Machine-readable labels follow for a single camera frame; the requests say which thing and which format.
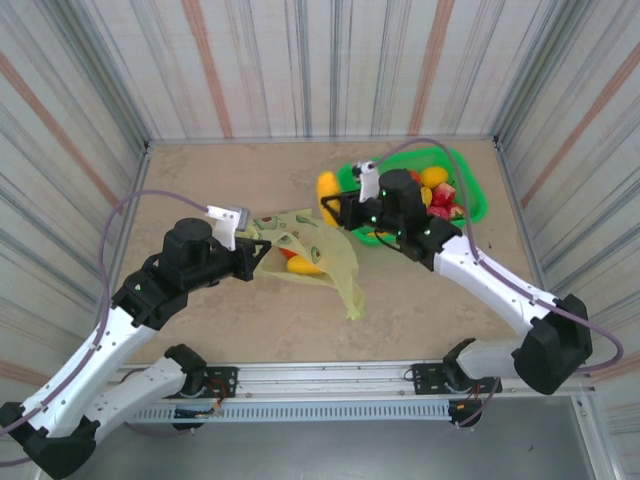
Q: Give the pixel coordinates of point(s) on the oblong yellow fake fruit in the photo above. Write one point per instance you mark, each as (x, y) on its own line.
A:
(327, 185)

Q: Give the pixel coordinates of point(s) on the red orange fake fruit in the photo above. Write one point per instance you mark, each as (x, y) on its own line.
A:
(286, 251)

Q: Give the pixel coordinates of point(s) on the orange red fake tomato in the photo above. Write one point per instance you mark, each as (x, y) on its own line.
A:
(415, 176)

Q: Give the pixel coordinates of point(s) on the yellow fake lemon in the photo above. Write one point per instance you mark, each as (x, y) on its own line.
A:
(302, 265)

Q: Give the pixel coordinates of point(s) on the yellow plastic bag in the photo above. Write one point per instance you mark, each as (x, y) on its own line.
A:
(335, 250)

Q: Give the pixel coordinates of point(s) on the green plastic basket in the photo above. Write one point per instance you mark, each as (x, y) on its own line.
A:
(477, 200)

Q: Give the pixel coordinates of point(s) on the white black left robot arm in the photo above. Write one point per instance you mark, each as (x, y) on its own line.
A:
(85, 365)

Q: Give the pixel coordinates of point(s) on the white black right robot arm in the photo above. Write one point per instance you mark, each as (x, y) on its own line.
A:
(490, 280)

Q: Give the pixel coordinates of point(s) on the small red fake fruit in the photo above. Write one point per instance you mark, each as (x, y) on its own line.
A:
(455, 211)

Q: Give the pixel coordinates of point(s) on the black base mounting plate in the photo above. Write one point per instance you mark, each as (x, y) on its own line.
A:
(422, 377)
(225, 375)

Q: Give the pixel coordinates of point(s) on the grey metal panel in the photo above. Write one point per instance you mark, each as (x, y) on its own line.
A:
(320, 455)

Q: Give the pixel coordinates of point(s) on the aluminium mounting rail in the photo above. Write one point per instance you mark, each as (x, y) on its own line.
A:
(320, 372)

